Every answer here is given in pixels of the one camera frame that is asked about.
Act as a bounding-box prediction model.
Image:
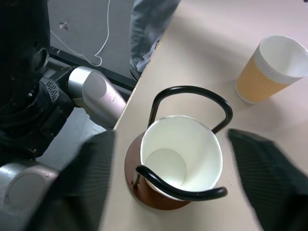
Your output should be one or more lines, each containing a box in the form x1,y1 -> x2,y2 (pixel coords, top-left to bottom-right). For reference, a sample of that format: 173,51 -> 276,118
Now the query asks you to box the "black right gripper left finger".
31,131 -> 116,231

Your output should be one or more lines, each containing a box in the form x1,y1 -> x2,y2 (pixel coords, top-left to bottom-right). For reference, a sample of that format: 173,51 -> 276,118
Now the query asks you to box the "person's leg in jeans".
129,0 -> 182,81

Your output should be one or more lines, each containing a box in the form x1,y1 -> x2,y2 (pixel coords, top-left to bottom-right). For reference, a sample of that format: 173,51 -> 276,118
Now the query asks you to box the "black wire cup holder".
124,85 -> 234,211

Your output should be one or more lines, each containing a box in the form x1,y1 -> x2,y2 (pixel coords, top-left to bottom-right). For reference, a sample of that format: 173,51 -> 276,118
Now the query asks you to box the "black metal floor frame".
47,45 -> 138,92

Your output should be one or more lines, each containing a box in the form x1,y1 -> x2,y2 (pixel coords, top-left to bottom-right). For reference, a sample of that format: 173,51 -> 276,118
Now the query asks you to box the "white paper cup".
140,115 -> 222,202

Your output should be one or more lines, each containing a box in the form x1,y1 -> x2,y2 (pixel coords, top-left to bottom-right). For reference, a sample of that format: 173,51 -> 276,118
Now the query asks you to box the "orange ribbed paper cup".
234,35 -> 308,105

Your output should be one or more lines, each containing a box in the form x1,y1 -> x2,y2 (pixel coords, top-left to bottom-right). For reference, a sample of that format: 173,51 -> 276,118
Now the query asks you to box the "white cable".
49,0 -> 112,66

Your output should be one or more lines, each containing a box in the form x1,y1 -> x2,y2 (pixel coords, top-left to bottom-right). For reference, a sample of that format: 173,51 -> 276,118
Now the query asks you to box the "silver robot leg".
68,65 -> 127,128
0,161 -> 61,231

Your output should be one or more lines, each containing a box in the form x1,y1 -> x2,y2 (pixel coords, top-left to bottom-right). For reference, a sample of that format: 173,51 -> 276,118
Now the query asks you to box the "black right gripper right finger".
227,128 -> 308,231

